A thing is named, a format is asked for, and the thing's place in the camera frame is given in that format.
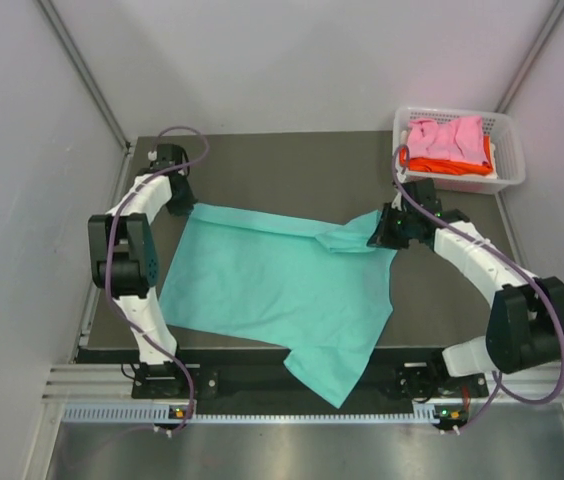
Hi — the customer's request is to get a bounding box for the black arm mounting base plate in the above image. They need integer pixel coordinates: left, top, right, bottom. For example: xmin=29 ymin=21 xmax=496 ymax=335
xmin=126 ymin=347 xmax=487 ymax=409

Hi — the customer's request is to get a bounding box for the orange t shirt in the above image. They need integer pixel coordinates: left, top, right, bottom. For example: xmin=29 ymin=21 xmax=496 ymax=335
xmin=399 ymin=135 xmax=497 ymax=177

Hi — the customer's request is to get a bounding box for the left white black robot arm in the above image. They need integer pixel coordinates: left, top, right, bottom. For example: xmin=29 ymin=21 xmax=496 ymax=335
xmin=87 ymin=144 xmax=197 ymax=397

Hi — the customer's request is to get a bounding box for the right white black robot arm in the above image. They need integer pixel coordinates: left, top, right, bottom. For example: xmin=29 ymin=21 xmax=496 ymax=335
xmin=367 ymin=179 xmax=564 ymax=396

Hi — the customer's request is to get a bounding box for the white t shirt in basket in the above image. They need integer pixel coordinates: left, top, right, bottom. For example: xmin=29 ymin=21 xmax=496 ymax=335
xmin=484 ymin=140 xmax=499 ymax=179

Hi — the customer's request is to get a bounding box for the white perforated plastic basket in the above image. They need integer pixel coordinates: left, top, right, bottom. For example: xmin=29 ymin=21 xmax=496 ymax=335
xmin=393 ymin=106 xmax=526 ymax=194

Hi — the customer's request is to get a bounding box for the pink t shirt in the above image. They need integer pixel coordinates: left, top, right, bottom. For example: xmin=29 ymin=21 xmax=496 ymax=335
xmin=406 ymin=116 xmax=487 ymax=165

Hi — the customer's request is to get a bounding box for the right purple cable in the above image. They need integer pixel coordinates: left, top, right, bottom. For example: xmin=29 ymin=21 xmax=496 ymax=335
xmin=391 ymin=143 xmax=564 ymax=436

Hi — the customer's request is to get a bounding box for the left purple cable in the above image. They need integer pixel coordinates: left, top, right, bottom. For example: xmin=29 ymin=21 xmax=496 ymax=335
xmin=104 ymin=125 xmax=211 ymax=437

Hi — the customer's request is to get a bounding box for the purple cable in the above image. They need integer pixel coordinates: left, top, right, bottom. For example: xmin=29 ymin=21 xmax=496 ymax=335
xmin=391 ymin=143 xmax=564 ymax=436
xmin=104 ymin=125 xmax=211 ymax=437

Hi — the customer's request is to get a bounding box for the teal t shirt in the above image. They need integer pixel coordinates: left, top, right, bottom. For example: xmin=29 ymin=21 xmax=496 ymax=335
xmin=158 ymin=202 xmax=399 ymax=410

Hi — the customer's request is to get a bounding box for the grey slotted cable duct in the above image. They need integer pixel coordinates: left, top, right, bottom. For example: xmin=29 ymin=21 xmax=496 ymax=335
xmin=62 ymin=402 xmax=462 ymax=426

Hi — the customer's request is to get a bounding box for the aluminium frame rail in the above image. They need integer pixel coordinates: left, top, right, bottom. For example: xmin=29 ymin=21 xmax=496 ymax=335
xmin=42 ymin=362 xmax=562 ymax=406

